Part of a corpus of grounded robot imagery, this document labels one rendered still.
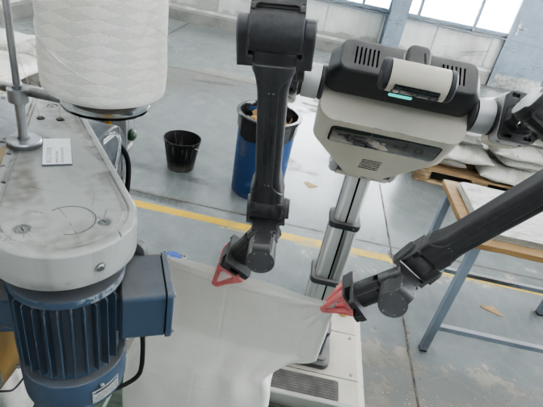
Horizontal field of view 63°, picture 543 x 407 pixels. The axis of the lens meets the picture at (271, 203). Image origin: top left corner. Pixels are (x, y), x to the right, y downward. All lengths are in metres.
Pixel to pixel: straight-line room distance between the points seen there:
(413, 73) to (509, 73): 8.52
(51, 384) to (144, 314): 0.16
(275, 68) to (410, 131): 0.61
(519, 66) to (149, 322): 9.15
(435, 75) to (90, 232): 0.76
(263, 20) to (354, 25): 8.25
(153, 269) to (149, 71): 0.28
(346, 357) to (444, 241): 1.25
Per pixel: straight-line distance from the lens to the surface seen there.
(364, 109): 1.19
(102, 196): 0.64
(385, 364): 2.47
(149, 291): 0.66
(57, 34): 0.60
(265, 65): 0.65
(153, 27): 0.60
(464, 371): 2.66
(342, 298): 0.98
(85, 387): 0.74
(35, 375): 0.76
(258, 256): 0.87
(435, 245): 0.90
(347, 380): 1.98
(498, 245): 2.24
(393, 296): 0.90
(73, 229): 0.58
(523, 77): 9.63
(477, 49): 9.31
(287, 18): 0.63
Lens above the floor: 1.76
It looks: 31 degrees down
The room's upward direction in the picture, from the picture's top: 12 degrees clockwise
